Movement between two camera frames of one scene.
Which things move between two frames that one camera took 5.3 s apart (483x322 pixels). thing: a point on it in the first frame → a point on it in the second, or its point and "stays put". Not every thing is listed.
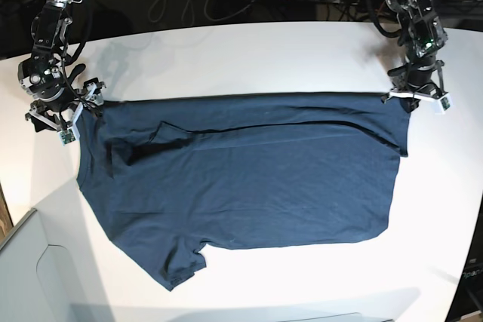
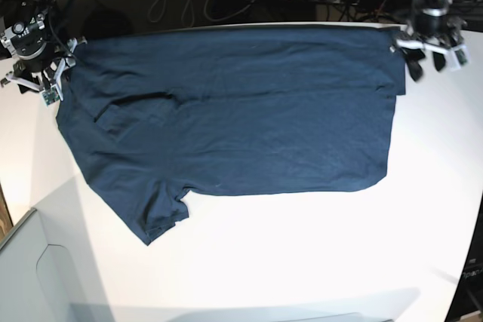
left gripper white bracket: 92,90 → 65,72
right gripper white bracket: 440,99 → 458,56
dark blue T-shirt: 174,176 → 156,120
